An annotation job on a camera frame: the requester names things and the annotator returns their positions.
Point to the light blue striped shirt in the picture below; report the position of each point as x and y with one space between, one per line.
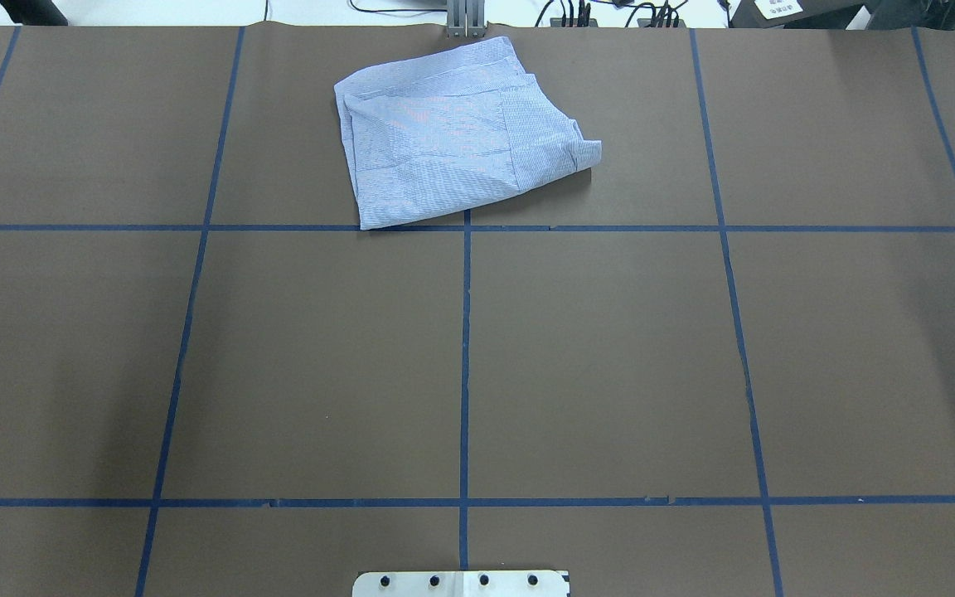
467 127

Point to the aluminium frame post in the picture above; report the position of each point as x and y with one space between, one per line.
466 19

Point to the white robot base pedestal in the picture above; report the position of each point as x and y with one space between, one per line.
463 583

